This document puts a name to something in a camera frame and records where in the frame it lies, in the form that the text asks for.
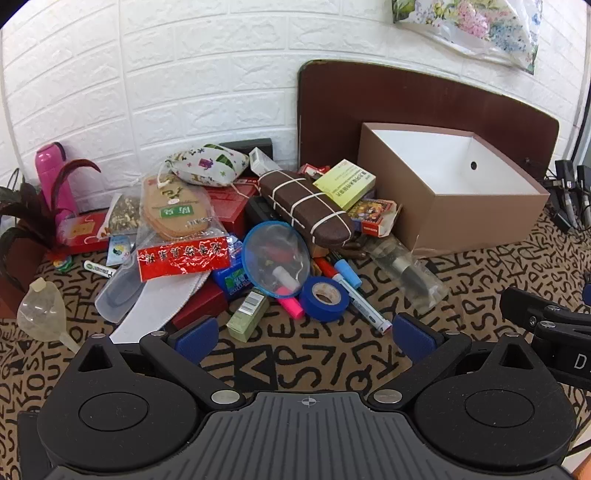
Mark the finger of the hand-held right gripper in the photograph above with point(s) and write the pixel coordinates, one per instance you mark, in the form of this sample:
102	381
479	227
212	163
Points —
526	307

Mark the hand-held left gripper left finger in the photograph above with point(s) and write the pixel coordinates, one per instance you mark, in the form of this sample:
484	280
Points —
199	336

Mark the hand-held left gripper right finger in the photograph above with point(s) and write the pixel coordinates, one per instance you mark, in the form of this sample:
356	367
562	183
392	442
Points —
412	336

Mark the brown cardboard box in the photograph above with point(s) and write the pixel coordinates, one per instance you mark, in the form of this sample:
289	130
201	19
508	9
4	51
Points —
461	217

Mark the brown glasses case white stripes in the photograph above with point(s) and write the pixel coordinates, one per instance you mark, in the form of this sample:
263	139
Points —
304	207

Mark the dark red box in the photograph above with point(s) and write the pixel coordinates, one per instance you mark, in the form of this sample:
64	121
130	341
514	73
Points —
201	307

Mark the small green box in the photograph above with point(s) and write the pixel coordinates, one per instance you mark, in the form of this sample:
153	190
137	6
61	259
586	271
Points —
247	316

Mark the white insole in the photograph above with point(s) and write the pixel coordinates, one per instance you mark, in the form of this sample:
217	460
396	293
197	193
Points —
152	309

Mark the white marker with blue cap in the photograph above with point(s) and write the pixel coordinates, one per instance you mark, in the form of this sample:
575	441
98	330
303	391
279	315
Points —
364	304

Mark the letter print tablecloth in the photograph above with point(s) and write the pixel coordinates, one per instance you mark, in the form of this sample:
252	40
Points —
471	286

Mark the clear packet with metal part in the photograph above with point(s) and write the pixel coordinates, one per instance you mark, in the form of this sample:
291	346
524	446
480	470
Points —
406	272

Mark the blue-green packet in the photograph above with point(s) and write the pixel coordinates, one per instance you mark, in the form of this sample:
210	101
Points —
231	277

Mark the red packet with white print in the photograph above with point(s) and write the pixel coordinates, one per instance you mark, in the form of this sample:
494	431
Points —
184	258

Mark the clear plastic tray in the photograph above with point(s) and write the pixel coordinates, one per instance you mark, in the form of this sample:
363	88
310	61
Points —
115	297

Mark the blue tape roll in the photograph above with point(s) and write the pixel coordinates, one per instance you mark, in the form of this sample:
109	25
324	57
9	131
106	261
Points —
323	300

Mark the pink highlighter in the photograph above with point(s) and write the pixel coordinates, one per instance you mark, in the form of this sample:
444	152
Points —
291	304

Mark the red marker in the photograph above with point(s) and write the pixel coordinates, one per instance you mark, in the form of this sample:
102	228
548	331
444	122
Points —
323	267

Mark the small printed card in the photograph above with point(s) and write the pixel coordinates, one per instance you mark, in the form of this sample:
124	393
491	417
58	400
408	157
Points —
120	251

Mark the white tube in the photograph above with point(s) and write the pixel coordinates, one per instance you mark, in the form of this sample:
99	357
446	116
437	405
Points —
99	268

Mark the colourful card box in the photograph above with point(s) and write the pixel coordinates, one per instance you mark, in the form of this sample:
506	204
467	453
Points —
374	214

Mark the packet of round brown pads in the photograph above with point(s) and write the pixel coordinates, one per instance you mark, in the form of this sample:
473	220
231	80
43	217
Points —
178	210

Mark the clear bag of dried nuts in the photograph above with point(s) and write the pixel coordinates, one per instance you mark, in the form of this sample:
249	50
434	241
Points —
122	214

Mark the flat red gift box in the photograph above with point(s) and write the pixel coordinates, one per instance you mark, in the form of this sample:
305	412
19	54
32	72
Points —
81	230

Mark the clear plastic funnel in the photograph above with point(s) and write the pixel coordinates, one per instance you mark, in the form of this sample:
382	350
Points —
39	307

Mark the yellow-green medicine box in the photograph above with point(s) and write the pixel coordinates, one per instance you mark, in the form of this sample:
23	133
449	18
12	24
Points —
344	184

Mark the printed fabric pouch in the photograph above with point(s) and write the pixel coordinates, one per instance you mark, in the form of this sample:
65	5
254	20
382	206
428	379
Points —
205	164

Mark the small white box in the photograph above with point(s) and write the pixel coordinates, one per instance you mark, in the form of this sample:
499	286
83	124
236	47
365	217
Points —
263	161

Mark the black box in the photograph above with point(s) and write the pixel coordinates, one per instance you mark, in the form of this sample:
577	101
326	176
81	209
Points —
249	144

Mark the dark red leafy plant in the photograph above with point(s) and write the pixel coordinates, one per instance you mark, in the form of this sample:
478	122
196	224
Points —
23	217

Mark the pink thermos bottle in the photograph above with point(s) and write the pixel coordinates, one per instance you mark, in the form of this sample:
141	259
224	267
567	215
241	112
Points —
54	177

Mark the dark brown wooden board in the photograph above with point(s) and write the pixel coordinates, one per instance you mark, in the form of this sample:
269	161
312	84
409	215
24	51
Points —
332	115

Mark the floral plastic bag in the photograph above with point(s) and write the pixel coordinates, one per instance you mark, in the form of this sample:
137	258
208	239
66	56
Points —
466	23

